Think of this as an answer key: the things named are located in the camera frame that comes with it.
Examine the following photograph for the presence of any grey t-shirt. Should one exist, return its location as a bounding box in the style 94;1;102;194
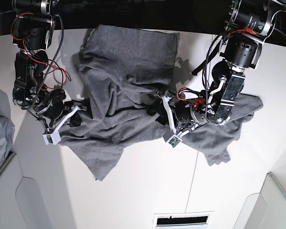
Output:
57;24;264;181

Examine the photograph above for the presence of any right white bin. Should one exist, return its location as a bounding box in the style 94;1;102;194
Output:
234;172;286;229

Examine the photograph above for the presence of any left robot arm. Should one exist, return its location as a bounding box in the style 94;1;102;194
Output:
147;0;275;135

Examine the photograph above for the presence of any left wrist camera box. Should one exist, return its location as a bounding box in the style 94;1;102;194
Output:
166;135;182;148

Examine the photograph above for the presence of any left white bin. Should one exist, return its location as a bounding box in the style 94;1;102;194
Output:
0;153;54;229

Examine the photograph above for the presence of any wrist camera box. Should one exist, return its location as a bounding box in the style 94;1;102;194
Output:
166;135;182;148
42;132;61;145

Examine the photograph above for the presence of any white bin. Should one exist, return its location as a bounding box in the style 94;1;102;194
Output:
0;153;54;229
234;172;286;229

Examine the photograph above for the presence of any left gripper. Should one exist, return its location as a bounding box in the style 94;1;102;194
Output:
146;90;191;134

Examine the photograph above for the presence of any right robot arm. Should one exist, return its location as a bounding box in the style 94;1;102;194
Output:
10;0;88;133

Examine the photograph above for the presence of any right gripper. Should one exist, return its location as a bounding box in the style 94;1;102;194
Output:
44;93;87;131

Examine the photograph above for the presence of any pile of grey clothes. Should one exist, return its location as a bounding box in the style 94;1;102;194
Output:
0;89;15;166

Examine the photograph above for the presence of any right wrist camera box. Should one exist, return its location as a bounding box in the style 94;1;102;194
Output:
42;132;61;145

